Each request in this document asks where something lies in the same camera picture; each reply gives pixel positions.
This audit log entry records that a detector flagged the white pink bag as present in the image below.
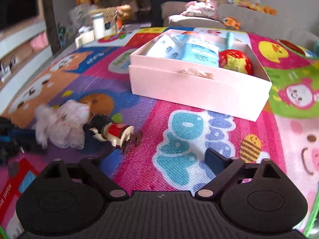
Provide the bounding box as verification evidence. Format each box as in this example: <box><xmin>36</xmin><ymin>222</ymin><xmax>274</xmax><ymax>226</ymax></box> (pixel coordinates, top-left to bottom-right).
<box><xmin>34</xmin><ymin>99</ymin><xmax>91</xmax><ymax>150</ymax></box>

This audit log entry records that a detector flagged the woven basket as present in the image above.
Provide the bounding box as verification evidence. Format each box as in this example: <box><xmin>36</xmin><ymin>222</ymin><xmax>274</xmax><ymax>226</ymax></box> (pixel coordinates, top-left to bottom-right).
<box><xmin>90</xmin><ymin>6</ymin><xmax>120</xmax><ymax>25</ymax></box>

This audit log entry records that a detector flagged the yellow orange plush pile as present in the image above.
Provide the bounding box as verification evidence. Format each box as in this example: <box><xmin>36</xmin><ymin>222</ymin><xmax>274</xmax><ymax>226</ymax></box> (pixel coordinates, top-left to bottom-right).
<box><xmin>235</xmin><ymin>0</ymin><xmax>277</xmax><ymax>15</ymax></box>

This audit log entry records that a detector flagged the colourful printed play mat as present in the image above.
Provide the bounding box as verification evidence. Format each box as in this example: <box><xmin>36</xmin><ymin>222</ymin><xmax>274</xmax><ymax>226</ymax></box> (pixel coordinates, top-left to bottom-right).
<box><xmin>0</xmin><ymin>26</ymin><xmax>319</xmax><ymax>239</ymax></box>

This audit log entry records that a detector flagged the black television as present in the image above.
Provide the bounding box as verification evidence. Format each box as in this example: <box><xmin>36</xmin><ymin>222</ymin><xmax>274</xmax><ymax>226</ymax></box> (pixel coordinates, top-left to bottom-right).
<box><xmin>0</xmin><ymin>0</ymin><xmax>40</xmax><ymax>31</ymax></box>

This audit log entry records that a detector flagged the orange fish plush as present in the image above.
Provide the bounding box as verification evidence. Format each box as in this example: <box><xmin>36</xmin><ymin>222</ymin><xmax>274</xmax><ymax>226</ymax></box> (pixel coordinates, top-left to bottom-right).
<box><xmin>223</xmin><ymin>17</ymin><xmax>242</xmax><ymax>30</ymax></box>

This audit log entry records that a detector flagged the white thermos bottle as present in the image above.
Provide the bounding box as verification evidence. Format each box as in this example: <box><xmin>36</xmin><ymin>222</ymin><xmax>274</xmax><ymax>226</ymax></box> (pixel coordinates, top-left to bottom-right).
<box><xmin>91</xmin><ymin>14</ymin><xmax>105</xmax><ymax>40</ymax></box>

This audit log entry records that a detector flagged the white plastic holder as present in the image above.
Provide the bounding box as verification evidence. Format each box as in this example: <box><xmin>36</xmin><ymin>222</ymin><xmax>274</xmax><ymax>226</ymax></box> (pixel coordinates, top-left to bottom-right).
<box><xmin>75</xmin><ymin>27</ymin><xmax>96</xmax><ymax>48</ymax></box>

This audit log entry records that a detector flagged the clear plastic bag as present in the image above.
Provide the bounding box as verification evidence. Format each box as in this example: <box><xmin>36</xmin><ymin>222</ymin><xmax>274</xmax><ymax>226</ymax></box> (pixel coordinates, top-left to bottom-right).
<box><xmin>68</xmin><ymin>5</ymin><xmax>94</xmax><ymax>30</ymax></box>

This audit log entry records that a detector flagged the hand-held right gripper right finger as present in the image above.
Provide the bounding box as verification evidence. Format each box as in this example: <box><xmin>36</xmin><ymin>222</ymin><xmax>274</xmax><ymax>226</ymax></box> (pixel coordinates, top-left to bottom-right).
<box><xmin>196</xmin><ymin>148</ymin><xmax>285</xmax><ymax>200</ymax></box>

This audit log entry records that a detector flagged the blue white wipes packet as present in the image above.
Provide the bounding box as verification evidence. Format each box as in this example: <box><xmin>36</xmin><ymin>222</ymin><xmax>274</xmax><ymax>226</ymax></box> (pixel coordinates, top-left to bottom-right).
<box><xmin>181</xmin><ymin>33</ymin><xmax>226</xmax><ymax>68</ymax></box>

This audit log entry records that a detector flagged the red yellow woven ball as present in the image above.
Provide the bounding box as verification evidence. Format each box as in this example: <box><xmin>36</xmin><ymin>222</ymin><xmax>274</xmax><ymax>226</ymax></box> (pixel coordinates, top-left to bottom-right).
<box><xmin>219</xmin><ymin>49</ymin><xmax>255</xmax><ymax>76</ymax></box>

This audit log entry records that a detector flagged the beige sofa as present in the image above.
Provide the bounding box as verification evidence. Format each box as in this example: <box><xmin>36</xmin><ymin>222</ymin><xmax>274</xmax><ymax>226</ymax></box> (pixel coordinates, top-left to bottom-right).
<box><xmin>161</xmin><ymin>1</ymin><xmax>319</xmax><ymax>45</ymax></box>

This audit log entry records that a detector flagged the pink clothes pile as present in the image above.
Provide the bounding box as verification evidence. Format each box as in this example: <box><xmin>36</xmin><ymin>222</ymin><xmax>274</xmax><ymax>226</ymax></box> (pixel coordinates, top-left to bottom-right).
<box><xmin>181</xmin><ymin>1</ymin><xmax>218</xmax><ymax>20</ymax></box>

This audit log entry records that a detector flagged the white dotted wipes packet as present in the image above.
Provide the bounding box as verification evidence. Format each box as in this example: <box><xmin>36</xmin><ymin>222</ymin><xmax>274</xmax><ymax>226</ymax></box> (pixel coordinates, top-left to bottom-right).
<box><xmin>146</xmin><ymin>34</ymin><xmax>186</xmax><ymax>60</ymax></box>

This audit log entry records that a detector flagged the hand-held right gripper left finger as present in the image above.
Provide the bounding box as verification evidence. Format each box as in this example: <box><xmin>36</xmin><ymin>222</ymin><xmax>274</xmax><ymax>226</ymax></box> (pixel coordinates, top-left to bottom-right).
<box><xmin>40</xmin><ymin>149</ymin><xmax>127</xmax><ymax>201</ymax></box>

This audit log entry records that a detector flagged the black-haired doll keychain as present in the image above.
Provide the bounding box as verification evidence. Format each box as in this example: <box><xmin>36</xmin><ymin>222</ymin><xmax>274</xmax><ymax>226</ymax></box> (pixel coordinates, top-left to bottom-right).
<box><xmin>83</xmin><ymin>115</ymin><xmax>142</xmax><ymax>155</ymax></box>

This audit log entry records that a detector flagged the teal plastic handle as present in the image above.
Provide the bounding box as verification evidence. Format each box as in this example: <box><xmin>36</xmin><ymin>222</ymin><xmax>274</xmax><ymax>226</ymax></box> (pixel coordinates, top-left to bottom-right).
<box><xmin>223</xmin><ymin>31</ymin><xmax>235</xmax><ymax>51</ymax></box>

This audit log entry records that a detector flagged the pink cardboard box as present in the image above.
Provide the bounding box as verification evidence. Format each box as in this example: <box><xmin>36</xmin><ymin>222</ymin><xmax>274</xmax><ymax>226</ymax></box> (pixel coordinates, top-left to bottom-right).
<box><xmin>128</xmin><ymin>28</ymin><xmax>273</xmax><ymax>122</ymax></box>

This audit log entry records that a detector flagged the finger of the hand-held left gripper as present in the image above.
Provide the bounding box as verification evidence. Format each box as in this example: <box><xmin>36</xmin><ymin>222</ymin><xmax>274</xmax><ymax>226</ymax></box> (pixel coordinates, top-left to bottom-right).
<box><xmin>4</xmin><ymin>129</ymin><xmax>48</xmax><ymax>155</ymax></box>

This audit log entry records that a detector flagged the white television cabinet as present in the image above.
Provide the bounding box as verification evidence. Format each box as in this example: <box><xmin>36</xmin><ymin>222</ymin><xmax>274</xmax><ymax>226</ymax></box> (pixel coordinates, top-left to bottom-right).
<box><xmin>0</xmin><ymin>17</ymin><xmax>54</xmax><ymax>90</ymax></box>

